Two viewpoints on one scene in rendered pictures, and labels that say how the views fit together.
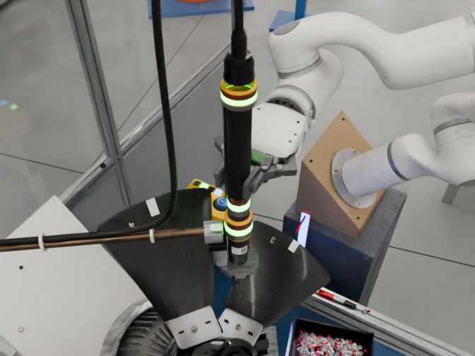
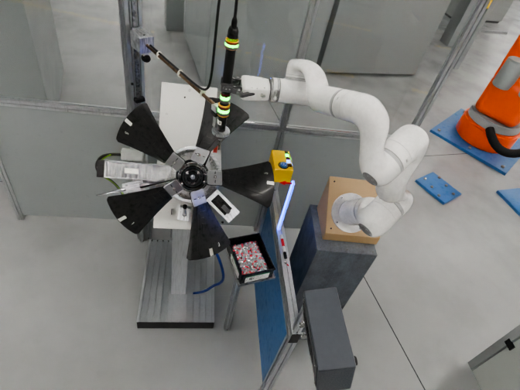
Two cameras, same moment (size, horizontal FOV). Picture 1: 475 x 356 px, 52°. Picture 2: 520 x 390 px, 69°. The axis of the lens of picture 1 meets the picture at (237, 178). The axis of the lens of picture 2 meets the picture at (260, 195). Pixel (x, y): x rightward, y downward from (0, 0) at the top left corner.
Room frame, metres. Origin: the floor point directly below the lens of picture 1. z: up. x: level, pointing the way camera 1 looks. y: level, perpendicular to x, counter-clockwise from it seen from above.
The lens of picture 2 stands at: (-0.19, -1.02, 2.29)
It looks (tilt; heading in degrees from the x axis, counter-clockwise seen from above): 44 degrees down; 47
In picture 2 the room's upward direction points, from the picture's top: 14 degrees clockwise
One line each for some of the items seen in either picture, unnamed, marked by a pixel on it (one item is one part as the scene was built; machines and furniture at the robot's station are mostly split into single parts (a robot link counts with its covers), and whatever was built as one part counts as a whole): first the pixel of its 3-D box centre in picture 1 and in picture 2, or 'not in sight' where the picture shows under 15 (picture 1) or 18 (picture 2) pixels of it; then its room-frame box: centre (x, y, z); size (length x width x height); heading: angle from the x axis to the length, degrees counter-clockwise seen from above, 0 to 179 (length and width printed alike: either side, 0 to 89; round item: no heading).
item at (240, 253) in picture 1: (238, 178); (226, 84); (0.49, 0.00, 1.62); 0.04 x 0.04 x 0.46
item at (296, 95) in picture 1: (289, 112); (273, 90); (0.63, -0.08, 1.62); 0.09 x 0.03 x 0.08; 61
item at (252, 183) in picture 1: (263, 180); (230, 90); (0.48, -0.04, 1.62); 0.07 x 0.03 x 0.03; 151
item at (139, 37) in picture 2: not in sight; (141, 40); (0.42, 0.62, 1.51); 0.10 x 0.07 x 0.08; 96
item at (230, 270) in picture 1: (232, 244); (220, 120); (0.48, 0.01, 1.47); 0.09 x 0.07 x 0.10; 96
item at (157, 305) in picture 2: not in sight; (179, 281); (0.46, 0.24, 0.04); 0.62 x 0.46 x 0.08; 61
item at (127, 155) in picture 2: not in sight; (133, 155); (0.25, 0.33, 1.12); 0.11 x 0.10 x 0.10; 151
